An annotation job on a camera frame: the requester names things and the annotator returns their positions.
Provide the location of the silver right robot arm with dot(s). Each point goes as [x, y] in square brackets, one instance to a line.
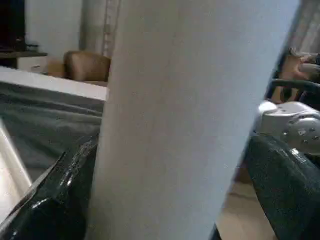
[292, 125]

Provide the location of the white low cabinet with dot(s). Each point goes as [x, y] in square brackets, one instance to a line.
[30, 62]

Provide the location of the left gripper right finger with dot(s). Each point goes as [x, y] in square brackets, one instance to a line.
[287, 195]

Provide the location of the black cabinet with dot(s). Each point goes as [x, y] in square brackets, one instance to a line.
[12, 25]

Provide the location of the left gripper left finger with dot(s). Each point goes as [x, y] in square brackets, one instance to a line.
[50, 205]

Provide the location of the white flat board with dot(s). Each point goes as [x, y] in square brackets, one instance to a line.
[50, 82]

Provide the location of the brown seat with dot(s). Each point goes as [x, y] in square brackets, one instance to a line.
[85, 65]

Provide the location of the black mat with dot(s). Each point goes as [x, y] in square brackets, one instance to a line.
[50, 120]

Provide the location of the white plastic table leg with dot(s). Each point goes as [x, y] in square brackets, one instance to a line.
[190, 120]

